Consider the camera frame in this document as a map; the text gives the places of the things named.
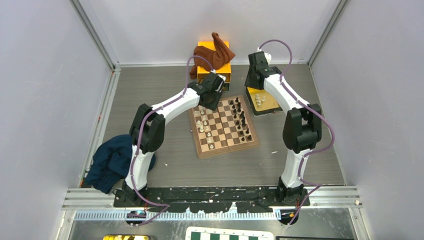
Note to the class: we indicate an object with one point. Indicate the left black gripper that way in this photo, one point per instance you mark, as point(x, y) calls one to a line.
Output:
point(213, 106)

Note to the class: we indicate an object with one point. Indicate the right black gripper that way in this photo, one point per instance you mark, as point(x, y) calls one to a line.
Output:
point(249, 83)

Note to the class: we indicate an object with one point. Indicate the yellow metal tray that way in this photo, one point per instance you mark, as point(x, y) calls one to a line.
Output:
point(261, 102)

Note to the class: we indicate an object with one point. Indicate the wooden chess board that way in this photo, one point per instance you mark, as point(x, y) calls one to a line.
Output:
point(229, 125)

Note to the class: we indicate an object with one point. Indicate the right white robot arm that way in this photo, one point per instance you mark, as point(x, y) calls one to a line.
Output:
point(302, 128)

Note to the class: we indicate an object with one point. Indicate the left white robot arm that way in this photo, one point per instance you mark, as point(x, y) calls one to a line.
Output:
point(148, 127)

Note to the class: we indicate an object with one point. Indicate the green white chess mat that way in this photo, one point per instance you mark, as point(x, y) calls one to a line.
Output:
point(208, 233)

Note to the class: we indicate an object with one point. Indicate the yellow drawer box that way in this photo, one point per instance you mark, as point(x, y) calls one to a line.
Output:
point(225, 70)

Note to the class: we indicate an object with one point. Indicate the brown cloth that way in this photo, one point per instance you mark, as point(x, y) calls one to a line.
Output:
point(215, 59)

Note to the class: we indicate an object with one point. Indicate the dark blue cloth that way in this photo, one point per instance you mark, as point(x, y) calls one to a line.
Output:
point(111, 163)

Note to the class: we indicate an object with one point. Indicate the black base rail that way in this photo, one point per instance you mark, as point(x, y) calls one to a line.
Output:
point(209, 200)

